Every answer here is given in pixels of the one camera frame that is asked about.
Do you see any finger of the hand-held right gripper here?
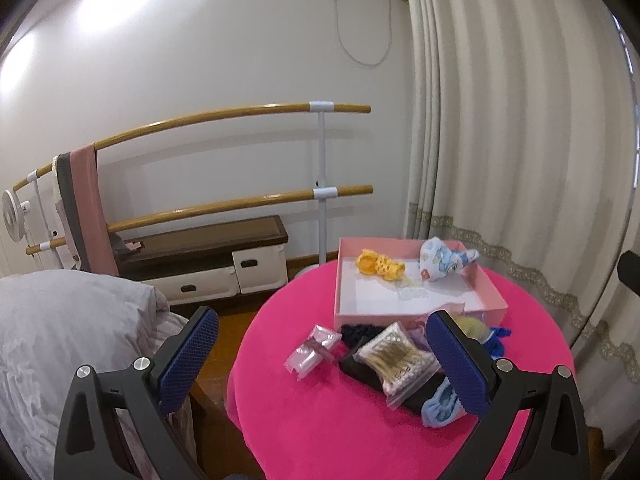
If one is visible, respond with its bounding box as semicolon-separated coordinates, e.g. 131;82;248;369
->
617;252;640;298

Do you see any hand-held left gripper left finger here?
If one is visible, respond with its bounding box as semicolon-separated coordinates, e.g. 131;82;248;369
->
54;306;220;480

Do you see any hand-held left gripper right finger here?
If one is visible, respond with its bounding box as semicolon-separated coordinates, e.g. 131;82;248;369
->
426;310;591;480

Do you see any pastel rainbow fabric doll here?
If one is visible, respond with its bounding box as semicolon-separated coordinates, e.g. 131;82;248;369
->
405;314;493;351

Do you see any pink box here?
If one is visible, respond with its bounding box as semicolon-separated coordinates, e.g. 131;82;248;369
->
333;237;509;333

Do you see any clear packet with pink bow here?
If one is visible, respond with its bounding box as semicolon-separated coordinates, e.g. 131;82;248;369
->
286;324;343;381

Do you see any blue yarn item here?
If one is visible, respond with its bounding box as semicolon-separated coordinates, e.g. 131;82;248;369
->
482;326;513;358

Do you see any cotton swab bag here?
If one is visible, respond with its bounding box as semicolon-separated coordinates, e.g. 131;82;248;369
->
352;322;443;408

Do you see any wide white bench drawer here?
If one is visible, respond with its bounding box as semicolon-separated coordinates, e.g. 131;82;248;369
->
155;267;240;305

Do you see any navy scrunchie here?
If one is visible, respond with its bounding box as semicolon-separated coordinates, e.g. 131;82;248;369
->
341;324;388;348

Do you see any black cloth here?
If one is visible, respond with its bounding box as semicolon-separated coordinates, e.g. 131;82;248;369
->
339;350;451;416

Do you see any blue printed cloth with ribbon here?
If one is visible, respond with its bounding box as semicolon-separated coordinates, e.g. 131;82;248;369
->
417;238;480;286

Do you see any narrow white bench drawer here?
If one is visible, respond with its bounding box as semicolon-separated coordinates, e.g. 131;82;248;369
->
232;244;289;294

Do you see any dark wood storage bench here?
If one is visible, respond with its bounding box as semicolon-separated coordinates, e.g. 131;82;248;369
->
107;215;291;306

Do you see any yellow knitted item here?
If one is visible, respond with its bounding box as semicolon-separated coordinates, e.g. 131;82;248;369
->
356;249;405;281

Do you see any pink round tablecloth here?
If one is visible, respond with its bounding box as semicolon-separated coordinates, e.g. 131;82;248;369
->
226;255;581;480

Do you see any pink and grey chair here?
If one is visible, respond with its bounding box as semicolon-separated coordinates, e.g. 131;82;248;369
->
52;152;93;271

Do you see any cream curtain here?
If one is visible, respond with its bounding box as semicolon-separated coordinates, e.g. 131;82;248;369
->
400;0;640;431

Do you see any small white fan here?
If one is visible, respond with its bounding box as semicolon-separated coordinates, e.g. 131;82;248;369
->
1;190;33;233

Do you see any short wooden barre rail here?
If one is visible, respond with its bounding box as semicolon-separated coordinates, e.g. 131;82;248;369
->
25;185;375;257

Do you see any white barre post with cloths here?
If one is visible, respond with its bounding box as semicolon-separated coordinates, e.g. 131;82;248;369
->
27;170;68;271

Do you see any tall white barre post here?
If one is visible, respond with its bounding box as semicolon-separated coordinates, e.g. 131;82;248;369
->
292;101;337;282

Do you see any long wooden barre rail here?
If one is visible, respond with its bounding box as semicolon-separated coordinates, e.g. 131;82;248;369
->
11;102;373;193

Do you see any white wall cable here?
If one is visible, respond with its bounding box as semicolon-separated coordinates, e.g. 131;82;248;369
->
329;0;393;67

